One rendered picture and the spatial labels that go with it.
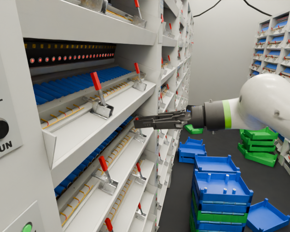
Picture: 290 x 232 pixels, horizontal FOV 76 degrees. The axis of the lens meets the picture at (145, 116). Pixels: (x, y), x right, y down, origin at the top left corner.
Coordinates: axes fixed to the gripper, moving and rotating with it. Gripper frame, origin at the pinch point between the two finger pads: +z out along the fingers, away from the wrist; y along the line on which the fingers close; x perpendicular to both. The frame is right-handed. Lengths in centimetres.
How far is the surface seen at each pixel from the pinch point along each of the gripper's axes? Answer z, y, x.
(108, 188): 2.5, -27.8, -6.1
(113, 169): 4.7, -20.0, -6.1
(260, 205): -57, 83, -113
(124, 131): 7.0, -3.3, -1.9
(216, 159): -26, 91, -72
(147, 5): -4.3, 15.8, 39.5
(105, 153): 6.9, -18.6, -2.0
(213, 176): -22, 56, -63
